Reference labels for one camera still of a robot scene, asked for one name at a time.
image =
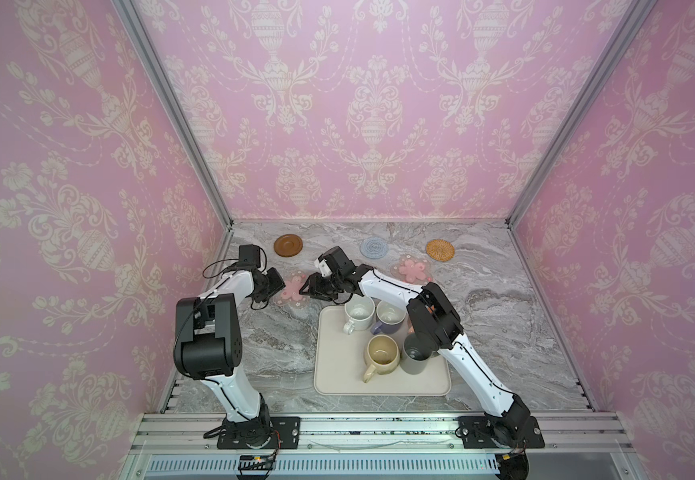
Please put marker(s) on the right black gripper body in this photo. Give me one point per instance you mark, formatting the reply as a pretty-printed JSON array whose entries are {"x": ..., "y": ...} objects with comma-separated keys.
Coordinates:
[{"x": 322, "y": 285}]

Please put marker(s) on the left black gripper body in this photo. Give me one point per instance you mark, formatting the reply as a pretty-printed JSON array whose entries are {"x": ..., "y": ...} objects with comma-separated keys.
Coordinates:
[{"x": 257, "y": 295}]

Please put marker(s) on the pink flower coaster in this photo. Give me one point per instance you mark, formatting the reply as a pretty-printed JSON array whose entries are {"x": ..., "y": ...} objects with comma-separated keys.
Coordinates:
[
  {"x": 290, "y": 296},
  {"x": 413, "y": 270}
]

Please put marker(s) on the brown wooden round coaster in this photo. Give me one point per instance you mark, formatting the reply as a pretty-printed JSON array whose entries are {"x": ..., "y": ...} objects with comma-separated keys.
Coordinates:
[{"x": 288, "y": 245}]

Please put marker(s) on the blue woven round coaster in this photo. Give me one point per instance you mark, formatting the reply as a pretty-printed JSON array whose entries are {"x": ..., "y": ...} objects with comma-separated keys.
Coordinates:
[{"x": 374, "y": 248}]

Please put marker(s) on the tan rattan round coaster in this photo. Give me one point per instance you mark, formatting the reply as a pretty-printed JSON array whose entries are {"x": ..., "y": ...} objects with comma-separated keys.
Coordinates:
[{"x": 440, "y": 250}]

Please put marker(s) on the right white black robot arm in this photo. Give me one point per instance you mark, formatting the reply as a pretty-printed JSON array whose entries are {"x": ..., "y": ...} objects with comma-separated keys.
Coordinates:
[{"x": 437, "y": 325}]

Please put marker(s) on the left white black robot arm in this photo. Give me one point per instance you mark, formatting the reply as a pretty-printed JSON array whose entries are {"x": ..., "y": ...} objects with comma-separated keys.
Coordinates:
[{"x": 208, "y": 348}]

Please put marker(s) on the white ceramic mug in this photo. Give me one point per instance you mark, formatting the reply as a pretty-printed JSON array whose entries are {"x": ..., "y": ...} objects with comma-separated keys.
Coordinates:
[{"x": 359, "y": 314}]

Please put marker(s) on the lavender ceramic mug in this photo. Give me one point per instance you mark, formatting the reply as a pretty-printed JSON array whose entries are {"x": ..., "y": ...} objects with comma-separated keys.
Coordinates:
[{"x": 390, "y": 319}]

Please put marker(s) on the beige rectangular tray mat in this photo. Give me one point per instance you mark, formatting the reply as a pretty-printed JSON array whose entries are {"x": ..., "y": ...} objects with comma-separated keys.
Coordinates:
[{"x": 339, "y": 365}]

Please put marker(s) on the yellow ceramic mug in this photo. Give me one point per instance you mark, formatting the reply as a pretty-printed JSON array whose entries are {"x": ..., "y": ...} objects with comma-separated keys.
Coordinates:
[{"x": 381, "y": 357}]

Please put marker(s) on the grey green ceramic mug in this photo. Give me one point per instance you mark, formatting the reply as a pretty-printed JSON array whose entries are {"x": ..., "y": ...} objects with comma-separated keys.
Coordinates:
[{"x": 416, "y": 353}]

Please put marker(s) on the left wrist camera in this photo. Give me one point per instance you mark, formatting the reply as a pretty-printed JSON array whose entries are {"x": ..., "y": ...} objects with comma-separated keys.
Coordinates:
[{"x": 249, "y": 257}]

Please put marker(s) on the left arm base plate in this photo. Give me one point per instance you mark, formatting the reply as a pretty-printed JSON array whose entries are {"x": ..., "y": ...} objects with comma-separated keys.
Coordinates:
[{"x": 281, "y": 433}]

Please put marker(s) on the aluminium front rail frame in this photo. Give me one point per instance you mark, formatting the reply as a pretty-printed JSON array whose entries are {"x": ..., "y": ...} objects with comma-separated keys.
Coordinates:
[{"x": 578, "y": 445}]

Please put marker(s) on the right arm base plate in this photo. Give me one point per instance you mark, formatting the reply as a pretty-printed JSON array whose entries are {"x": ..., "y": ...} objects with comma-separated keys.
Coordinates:
[{"x": 484, "y": 432}]

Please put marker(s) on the left aluminium corner post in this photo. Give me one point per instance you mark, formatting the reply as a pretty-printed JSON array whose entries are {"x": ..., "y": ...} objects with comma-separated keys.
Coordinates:
[{"x": 157, "y": 74}]

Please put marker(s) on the aluminium corner post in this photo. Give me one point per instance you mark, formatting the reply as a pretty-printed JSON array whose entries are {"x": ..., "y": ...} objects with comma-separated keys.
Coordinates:
[
  {"x": 157, "y": 74},
  {"x": 629, "y": 26}
]

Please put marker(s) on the right aluminium corner post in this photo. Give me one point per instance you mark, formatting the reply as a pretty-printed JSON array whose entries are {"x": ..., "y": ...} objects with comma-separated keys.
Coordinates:
[{"x": 629, "y": 26}]

